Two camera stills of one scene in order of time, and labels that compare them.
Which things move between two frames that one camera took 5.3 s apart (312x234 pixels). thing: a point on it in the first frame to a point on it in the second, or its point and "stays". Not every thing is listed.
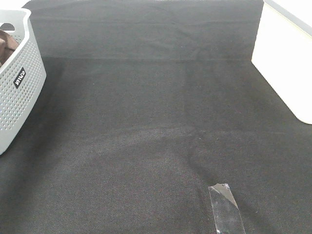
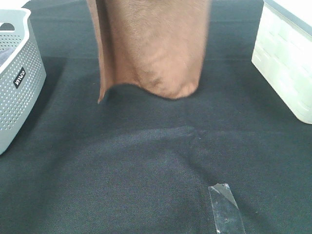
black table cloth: [147, 104] stays
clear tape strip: [227, 217] stays
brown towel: [8, 44] to [163, 44]
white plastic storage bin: [282, 52] stays
